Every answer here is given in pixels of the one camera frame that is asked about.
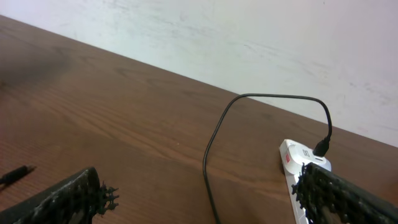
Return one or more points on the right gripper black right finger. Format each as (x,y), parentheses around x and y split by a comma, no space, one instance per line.
(328,198)

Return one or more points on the white charger adapter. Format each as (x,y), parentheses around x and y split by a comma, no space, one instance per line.
(294,155)

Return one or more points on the white power strip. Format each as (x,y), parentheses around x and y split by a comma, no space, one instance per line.
(299,212)

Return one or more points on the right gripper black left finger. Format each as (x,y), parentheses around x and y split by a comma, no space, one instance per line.
(74,200)

